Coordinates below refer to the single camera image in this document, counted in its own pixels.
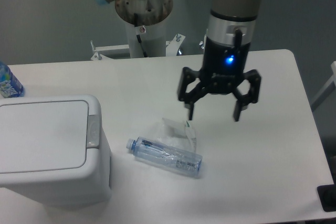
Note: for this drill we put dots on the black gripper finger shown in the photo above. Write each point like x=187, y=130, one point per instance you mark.
x=189, y=98
x=252, y=96

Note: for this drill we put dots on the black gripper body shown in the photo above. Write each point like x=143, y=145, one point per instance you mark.
x=222, y=70

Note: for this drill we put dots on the white push-lid trash can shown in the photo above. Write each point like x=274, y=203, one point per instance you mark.
x=54, y=150

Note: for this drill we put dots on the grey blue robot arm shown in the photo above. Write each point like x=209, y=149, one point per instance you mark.
x=227, y=18

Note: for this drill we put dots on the crumpled clear plastic wrapper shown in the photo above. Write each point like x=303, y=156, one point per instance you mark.
x=179, y=134

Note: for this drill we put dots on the clear empty plastic bottle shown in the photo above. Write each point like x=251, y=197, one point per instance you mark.
x=167, y=157

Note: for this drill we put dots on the black clamp at table edge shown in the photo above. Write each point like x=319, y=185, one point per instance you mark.
x=327, y=197

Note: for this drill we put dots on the blue labelled water bottle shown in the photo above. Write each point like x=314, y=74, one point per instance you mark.
x=10, y=85

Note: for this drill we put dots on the white metal base frame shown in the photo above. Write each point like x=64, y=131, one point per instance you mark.
x=173, y=48

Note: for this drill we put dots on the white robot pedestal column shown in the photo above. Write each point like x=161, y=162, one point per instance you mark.
x=146, y=41

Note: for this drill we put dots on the white frame at right edge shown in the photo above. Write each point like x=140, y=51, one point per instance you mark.
x=325, y=90

